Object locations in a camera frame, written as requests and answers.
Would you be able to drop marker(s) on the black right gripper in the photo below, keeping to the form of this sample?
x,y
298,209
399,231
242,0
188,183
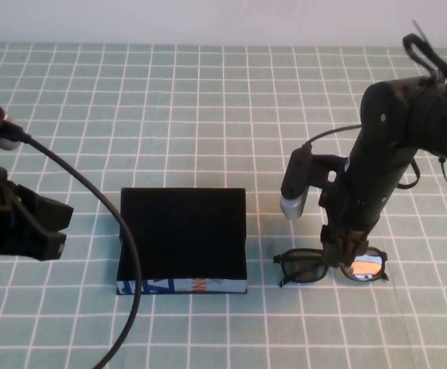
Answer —
x,y
356,223

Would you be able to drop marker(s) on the black frame glasses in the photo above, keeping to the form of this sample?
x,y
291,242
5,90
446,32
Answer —
x,y
304,266

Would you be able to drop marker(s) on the black glasses case blue print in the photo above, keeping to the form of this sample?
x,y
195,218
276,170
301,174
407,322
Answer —
x,y
185,223

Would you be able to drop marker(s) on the right robot arm black grey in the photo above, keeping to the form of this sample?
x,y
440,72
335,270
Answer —
x,y
385,127

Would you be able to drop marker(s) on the black zip tie curved tail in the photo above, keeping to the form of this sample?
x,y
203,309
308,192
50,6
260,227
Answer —
x,y
444,171

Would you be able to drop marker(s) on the green white checkered tablecloth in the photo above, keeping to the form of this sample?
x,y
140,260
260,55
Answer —
x,y
223,115

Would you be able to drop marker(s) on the black zip tie long tail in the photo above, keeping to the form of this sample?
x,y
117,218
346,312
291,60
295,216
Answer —
x,y
420,28

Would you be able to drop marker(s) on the black right camera mount bracket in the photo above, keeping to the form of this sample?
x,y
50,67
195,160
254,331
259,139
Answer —
x,y
325,171

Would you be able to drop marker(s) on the right wrist camera black silver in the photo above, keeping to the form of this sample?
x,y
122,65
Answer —
x,y
294,184

